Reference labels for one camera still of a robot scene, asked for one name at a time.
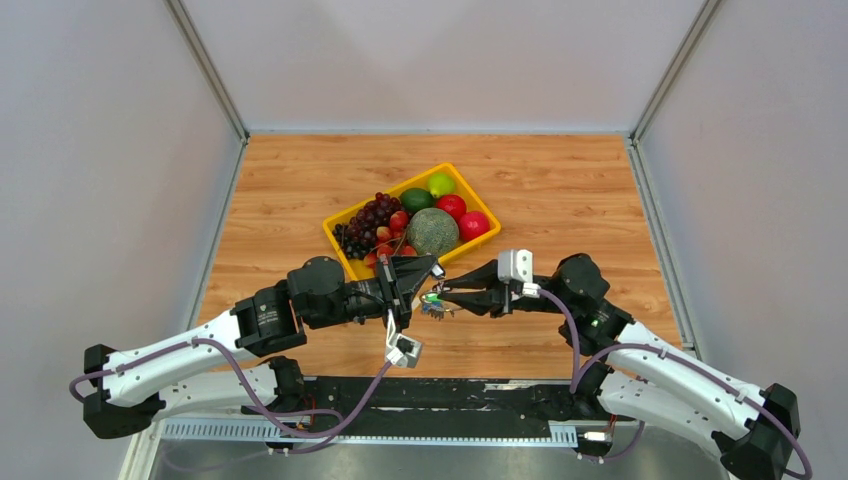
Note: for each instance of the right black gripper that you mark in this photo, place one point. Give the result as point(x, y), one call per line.
point(495, 300)

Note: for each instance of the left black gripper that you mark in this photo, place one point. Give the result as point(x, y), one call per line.
point(397, 290)

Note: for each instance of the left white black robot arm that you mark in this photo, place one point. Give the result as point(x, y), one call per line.
point(236, 358)

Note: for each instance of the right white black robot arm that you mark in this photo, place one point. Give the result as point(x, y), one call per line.
point(631, 372)

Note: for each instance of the pile of coloured tagged keys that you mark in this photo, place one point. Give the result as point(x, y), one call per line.
point(430, 302)

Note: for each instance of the green netted melon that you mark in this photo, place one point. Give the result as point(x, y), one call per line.
point(432, 231)

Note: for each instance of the dark purple grape bunch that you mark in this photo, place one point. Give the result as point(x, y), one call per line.
point(354, 237)

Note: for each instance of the pink red apple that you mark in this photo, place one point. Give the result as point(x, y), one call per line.
point(472, 225)

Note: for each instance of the dark green avocado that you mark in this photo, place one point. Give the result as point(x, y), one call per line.
point(416, 199)

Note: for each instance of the light green lime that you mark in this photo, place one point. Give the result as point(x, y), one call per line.
point(440, 184)

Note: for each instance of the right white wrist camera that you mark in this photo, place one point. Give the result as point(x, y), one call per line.
point(515, 269)

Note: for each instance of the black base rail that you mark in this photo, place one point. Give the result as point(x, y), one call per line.
point(425, 412)

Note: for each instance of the left aluminium frame post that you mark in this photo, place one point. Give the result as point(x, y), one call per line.
point(187, 28)

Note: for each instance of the aluminium frame post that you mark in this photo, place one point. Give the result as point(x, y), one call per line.
point(187, 28)
point(679, 60)

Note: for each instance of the right aluminium frame post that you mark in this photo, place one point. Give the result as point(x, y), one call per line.
point(679, 60)

